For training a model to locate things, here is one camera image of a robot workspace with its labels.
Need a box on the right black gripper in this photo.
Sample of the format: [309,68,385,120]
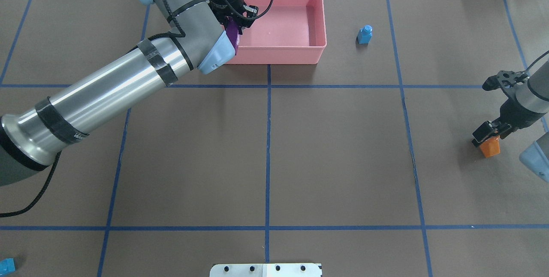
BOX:
[472,99,526,147]

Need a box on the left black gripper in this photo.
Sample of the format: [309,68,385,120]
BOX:
[211,0,259,35]

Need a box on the purple sloped block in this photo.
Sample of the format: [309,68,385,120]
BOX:
[225,17,241,56]

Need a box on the orange block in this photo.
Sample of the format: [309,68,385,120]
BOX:
[479,136,501,158]

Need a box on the small blue block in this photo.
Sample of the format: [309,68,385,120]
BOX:
[356,25,373,45]

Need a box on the long blue block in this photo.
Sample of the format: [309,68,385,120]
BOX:
[0,258,16,277]

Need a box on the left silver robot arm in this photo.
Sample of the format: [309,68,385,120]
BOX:
[1,0,258,186]

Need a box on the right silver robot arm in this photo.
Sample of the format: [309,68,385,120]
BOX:
[472,62,549,157]

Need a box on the pink plastic box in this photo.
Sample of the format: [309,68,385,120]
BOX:
[229,0,327,65]

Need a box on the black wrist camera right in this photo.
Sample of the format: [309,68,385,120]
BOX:
[482,70,529,98]

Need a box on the white camera stand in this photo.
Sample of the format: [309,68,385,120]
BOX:
[209,263,323,277]

